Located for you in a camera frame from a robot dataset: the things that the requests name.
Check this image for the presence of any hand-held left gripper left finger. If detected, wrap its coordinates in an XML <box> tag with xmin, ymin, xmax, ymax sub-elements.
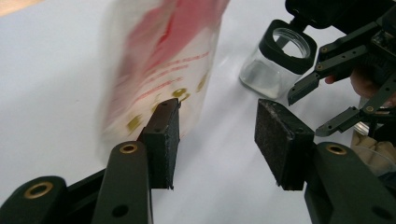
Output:
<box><xmin>92</xmin><ymin>98</ymin><xmax>181</xmax><ymax>224</ymax></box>

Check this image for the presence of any white table sheet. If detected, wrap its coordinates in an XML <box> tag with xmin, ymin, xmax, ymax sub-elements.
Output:
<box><xmin>0</xmin><ymin>0</ymin><xmax>362</xmax><ymax>224</ymax></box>

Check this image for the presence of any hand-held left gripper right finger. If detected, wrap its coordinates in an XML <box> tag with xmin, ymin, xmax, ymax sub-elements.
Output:
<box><xmin>254</xmin><ymin>98</ymin><xmax>396</xmax><ymax>224</ymax></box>

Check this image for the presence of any glass jar with black lid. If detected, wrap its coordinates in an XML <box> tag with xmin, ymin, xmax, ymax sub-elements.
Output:
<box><xmin>239</xmin><ymin>0</ymin><xmax>340</xmax><ymax>101</ymax></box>

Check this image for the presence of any clear tub with beige contents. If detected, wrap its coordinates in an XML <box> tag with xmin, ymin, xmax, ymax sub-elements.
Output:
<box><xmin>349</xmin><ymin>129</ymin><xmax>396</xmax><ymax>178</ymax></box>

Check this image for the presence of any white bag with red label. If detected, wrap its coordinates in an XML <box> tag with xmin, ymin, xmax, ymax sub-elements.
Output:
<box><xmin>99</xmin><ymin>0</ymin><xmax>232</xmax><ymax>162</ymax></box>

